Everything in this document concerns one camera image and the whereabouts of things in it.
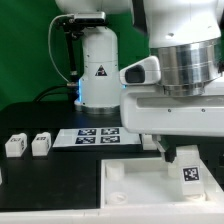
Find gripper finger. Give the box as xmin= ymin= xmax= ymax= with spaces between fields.
xmin=152 ymin=135 xmax=176 ymax=163

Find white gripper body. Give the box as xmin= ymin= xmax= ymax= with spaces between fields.
xmin=120 ymin=83 xmax=224 ymax=137

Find white square tabletop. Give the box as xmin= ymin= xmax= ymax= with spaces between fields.
xmin=100 ymin=157 xmax=217 ymax=208

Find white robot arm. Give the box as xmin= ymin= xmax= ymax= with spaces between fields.
xmin=56 ymin=0 xmax=224 ymax=162

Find white sheet with AprilTags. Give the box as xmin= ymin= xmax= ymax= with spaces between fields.
xmin=53 ymin=127 xmax=140 ymax=147

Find white L-shaped obstacle fixture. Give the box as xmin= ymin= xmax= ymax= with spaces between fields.
xmin=0 ymin=163 xmax=224 ymax=224

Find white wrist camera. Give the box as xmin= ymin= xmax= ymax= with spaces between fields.
xmin=119 ymin=56 xmax=161 ymax=86

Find black cables at base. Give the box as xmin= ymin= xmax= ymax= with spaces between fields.
xmin=32 ymin=83 xmax=78 ymax=103

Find white camera cable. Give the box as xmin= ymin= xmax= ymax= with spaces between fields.
xmin=47 ymin=13 xmax=75 ymax=84

